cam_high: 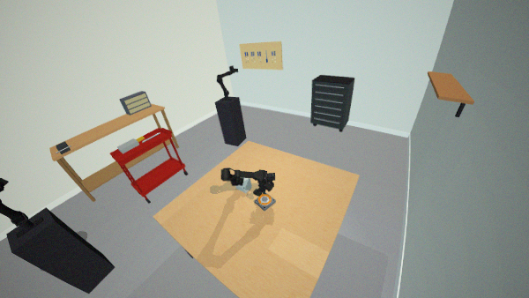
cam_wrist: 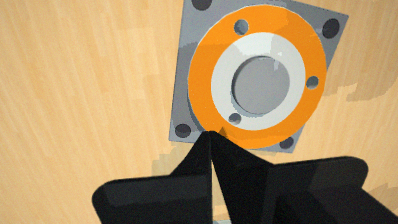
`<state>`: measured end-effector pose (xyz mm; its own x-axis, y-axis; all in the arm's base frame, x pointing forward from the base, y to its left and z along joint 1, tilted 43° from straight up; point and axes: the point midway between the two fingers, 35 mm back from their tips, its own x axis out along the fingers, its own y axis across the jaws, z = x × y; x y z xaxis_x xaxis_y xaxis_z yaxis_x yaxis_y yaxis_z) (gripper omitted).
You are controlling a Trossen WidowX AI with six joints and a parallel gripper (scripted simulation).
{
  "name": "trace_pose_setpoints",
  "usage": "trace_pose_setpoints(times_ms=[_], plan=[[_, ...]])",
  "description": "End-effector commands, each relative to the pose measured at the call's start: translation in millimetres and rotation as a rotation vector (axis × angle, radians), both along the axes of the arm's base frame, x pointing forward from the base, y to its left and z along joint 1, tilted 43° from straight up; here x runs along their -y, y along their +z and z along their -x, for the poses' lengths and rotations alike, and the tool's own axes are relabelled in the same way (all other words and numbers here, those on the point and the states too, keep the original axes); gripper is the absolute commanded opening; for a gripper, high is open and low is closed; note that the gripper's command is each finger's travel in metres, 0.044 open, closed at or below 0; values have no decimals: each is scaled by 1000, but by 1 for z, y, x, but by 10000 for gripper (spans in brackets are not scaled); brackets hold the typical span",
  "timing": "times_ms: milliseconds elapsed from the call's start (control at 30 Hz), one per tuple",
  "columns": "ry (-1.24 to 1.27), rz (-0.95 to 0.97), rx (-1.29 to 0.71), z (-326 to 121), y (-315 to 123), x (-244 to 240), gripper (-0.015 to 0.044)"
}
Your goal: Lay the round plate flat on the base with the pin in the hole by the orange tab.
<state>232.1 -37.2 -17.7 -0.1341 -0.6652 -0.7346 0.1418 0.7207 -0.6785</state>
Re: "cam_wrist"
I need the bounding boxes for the orange round plate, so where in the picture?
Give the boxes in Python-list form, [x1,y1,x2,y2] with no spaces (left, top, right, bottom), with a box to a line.
[187,4,327,149]

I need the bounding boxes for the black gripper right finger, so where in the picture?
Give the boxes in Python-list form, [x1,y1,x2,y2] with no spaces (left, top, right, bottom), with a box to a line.
[208,130,369,224]

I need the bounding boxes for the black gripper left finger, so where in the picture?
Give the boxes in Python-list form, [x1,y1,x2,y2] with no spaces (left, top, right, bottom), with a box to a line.
[91,131,213,224]

